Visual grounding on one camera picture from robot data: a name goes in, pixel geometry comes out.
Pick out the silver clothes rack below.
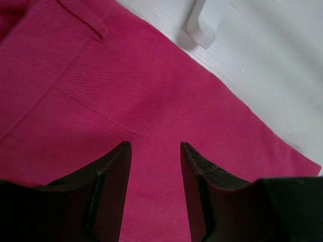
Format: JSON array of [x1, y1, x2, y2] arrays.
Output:
[[187, 0, 229, 49]]

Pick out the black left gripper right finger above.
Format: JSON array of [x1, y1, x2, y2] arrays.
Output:
[[180, 142, 322, 241]]

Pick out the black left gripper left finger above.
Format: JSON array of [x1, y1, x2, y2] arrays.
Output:
[[1, 142, 132, 241]]

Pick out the pink trousers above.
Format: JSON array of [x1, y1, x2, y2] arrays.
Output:
[[1, 1, 320, 241]]

